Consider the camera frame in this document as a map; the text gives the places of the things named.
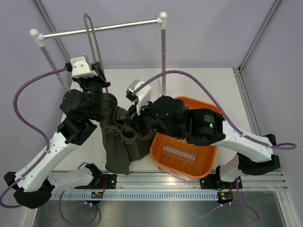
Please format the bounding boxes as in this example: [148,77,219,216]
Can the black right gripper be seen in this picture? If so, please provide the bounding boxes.
[124,97,183,141]

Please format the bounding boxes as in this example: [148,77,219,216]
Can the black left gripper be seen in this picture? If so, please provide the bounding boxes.
[71,62,110,119]

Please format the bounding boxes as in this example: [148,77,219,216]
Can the dark green shorts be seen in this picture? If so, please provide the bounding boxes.
[99,93,156,175]

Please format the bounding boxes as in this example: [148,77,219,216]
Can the beige wire hanger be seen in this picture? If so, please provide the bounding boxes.
[83,13,106,80]

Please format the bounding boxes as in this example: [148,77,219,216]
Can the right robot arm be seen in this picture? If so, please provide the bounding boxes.
[128,96,281,188]

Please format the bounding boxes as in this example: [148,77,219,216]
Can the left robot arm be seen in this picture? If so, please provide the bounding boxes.
[0,61,111,209]

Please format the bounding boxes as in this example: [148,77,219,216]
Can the white rack base foot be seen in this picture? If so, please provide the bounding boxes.
[159,80,168,96]

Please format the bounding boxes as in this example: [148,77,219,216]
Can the orange plastic tub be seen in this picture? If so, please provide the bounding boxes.
[150,96,226,181]

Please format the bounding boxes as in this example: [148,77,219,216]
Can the silver clothes rack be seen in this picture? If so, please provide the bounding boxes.
[29,11,169,96]

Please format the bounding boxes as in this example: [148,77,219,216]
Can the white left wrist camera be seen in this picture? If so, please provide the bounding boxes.
[65,56,98,79]

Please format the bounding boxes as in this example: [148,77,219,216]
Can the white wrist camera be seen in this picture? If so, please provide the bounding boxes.
[65,56,98,79]
[125,79,152,115]

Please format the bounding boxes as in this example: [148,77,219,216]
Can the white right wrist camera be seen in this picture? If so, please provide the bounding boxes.
[125,79,152,115]

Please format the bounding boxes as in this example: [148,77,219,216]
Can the aluminium mounting rail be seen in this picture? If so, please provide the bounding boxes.
[30,172,288,191]

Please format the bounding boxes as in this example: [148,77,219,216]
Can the white slotted cable duct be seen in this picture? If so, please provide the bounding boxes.
[51,190,218,201]

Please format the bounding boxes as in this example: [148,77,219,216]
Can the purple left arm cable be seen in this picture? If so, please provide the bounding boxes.
[0,67,102,224]

